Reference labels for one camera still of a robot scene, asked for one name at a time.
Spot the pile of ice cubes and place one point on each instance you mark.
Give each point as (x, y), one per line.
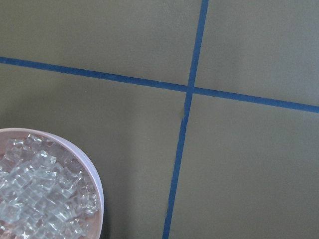
(45, 192)

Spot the pink bowl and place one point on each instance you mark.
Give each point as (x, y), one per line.
(97, 220)

